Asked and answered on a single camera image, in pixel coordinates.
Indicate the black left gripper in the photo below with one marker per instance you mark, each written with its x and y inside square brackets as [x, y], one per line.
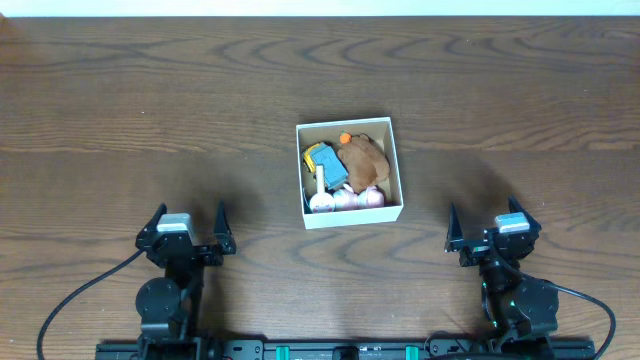
[198, 251]

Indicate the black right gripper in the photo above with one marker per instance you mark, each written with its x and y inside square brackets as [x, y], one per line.
[475, 250]

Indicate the pink white plush toy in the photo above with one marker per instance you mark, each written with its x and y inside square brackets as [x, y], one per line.
[347, 199]

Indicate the brown plush bear toy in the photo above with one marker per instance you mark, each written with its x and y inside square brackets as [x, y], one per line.
[365, 163]

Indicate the white wooden pellet drum toy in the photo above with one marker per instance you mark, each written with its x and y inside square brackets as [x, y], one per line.
[321, 201]

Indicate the yellow grey toy truck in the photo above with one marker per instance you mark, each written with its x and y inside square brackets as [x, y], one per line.
[335, 173]

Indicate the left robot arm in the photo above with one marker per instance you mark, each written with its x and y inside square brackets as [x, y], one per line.
[169, 305]

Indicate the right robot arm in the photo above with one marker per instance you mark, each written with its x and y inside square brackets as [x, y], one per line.
[522, 308]

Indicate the white cardboard box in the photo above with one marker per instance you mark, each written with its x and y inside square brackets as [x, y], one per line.
[380, 130]

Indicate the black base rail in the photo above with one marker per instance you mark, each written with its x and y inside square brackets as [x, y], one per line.
[432, 348]

